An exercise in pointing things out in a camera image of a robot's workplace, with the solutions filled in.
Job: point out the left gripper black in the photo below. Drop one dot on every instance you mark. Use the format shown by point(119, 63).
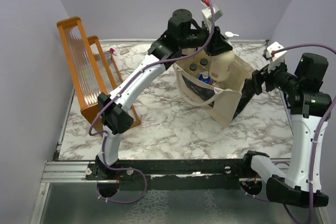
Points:
point(218, 43)

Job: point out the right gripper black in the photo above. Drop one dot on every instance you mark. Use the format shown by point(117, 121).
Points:
point(260, 76)

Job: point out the beige pump lotion bottle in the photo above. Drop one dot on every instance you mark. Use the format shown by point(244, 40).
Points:
point(220, 65)

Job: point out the clear bottle black cap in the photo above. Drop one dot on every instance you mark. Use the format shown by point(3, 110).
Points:
point(204, 62)

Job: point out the beige canvas tote bag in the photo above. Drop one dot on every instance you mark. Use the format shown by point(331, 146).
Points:
point(221, 105)

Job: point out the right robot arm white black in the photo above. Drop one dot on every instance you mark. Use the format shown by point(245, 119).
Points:
point(300, 186)

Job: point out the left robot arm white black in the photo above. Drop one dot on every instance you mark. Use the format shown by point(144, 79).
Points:
point(182, 32)

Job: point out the small pink white tube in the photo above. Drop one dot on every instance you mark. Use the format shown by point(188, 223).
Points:
point(112, 51)

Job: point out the grey tape roll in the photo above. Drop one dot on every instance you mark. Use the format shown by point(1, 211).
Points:
point(108, 57)

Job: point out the short orange wooden rack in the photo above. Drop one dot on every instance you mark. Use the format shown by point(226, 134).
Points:
point(111, 79)

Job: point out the tall orange wooden rack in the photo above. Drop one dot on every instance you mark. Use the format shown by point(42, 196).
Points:
point(87, 65)

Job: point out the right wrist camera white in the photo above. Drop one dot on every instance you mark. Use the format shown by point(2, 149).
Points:
point(275, 58)

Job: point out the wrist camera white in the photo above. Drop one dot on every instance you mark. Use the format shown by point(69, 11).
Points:
point(207, 15)
point(275, 58)

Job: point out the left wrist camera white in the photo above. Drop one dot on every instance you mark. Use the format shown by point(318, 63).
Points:
point(207, 15)

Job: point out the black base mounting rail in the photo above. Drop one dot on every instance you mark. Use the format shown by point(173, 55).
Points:
point(228, 182)

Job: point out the aluminium frame rail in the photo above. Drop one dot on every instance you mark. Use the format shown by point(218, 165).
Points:
point(74, 172)

